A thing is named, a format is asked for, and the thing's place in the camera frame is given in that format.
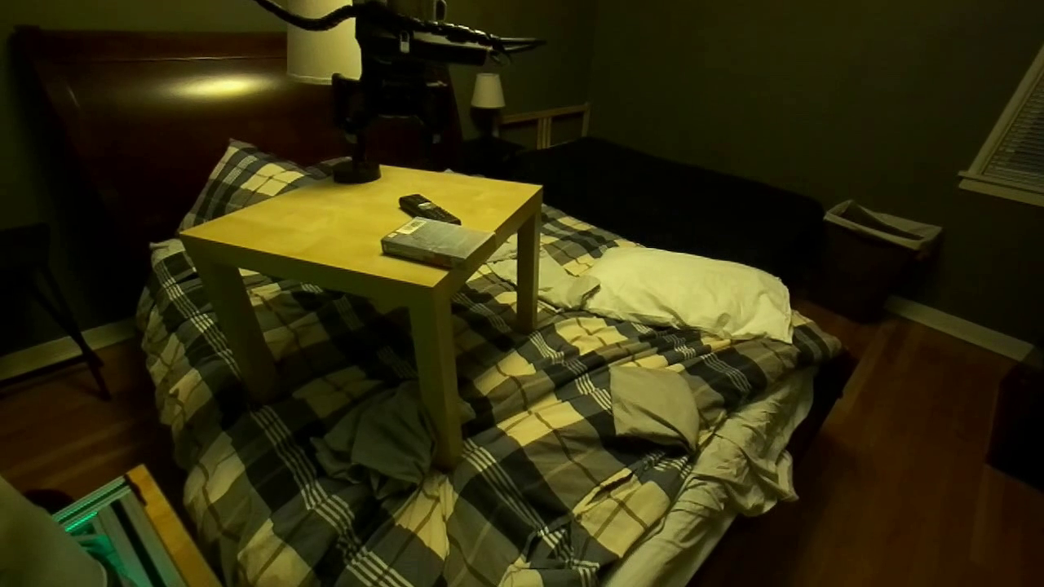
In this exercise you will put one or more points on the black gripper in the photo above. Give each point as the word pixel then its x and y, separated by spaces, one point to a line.
pixel 396 91

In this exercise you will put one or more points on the thick paperback book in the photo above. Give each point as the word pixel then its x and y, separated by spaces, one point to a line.
pixel 437 242

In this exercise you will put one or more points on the small background lamp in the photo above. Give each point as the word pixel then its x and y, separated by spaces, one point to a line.
pixel 489 91

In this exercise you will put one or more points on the black remote control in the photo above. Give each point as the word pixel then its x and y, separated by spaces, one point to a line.
pixel 425 210

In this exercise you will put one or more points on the white shelf unit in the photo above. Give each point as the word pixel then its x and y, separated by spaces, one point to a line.
pixel 551 125

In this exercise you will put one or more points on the light wooden side table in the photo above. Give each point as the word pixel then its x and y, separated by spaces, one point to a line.
pixel 329 232

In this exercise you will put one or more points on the dark wooden headboard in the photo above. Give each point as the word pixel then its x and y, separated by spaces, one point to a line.
pixel 131 141

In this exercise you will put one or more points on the dark sofa bed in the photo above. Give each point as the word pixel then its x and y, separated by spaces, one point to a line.
pixel 675 208

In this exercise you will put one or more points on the white pillow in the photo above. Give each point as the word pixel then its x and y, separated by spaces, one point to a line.
pixel 686 292

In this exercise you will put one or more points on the plaid duvet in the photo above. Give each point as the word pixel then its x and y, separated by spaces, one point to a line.
pixel 524 436

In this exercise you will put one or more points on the black chair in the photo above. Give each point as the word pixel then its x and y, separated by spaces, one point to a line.
pixel 45 282

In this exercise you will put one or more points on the wooden platform board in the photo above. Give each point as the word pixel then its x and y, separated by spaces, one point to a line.
pixel 173 532

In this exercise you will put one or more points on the dark wicker basket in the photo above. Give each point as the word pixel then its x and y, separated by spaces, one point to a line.
pixel 875 261

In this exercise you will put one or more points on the white bed sheet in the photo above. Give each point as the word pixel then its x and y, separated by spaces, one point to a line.
pixel 753 457

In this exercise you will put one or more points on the white framed window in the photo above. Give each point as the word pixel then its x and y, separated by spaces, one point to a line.
pixel 1017 141

